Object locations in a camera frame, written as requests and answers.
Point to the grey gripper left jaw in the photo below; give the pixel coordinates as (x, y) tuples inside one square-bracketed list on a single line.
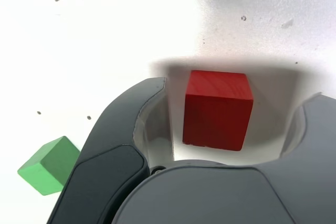
[(105, 166)]

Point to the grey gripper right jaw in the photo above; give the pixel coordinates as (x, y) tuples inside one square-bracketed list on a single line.
[(236, 195)]

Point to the green cube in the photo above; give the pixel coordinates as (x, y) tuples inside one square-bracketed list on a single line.
[(47, 166)]

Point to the red cube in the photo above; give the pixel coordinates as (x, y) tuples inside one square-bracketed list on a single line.
[(216, 119)]

